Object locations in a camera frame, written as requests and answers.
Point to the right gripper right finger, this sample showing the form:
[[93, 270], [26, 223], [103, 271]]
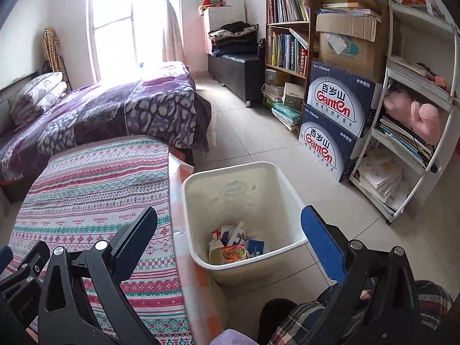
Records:
[[323, 243]]

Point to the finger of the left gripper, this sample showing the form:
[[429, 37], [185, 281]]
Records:
[[6, 257]]

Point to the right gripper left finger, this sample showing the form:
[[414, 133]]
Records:
[[130, 243]]

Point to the white paper cup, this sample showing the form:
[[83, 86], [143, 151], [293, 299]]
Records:
[[215, 254]]

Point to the blue white medicine box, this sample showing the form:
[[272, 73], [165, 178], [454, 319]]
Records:
[[255, 247]]

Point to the red white wrapper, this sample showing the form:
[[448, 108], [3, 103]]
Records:
[[223, 233]]

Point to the white plastic trash bin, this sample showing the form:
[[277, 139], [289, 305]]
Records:
[[259, 195]]

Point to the striped patterned table cloth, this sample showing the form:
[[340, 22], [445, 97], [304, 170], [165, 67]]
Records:
[[86, 195]]

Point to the lower Ganten water carton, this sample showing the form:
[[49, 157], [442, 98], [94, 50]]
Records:
[[335, 148]]

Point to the ganten water carton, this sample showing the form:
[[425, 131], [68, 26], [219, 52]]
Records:
[[335, 148], [345, 98]]

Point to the plaid trousers leg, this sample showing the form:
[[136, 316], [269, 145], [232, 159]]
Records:
[[286, 322]]

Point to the upper Ganten water carton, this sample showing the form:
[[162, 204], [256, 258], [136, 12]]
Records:
[[345, 98]]

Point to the purple patterned bed blanket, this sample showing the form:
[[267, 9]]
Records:
[[161, 102]]

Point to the pink plush toy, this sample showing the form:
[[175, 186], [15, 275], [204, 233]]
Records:
[[424, 119]]

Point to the black storage bench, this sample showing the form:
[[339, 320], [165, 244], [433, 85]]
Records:
[[243, 74]]

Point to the plaid folding chair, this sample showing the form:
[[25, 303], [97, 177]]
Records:
[[53, 60]]

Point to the brown cardboard box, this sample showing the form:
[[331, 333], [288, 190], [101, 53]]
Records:
[[356, 44]]

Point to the folded clothes pile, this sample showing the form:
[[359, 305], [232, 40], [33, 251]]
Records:
[[234, 38]]

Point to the wooden bookshelf with books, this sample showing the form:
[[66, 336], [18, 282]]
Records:
[[290, 47]]

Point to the white wire rack shelf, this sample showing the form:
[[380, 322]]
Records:
[[396, 166]]

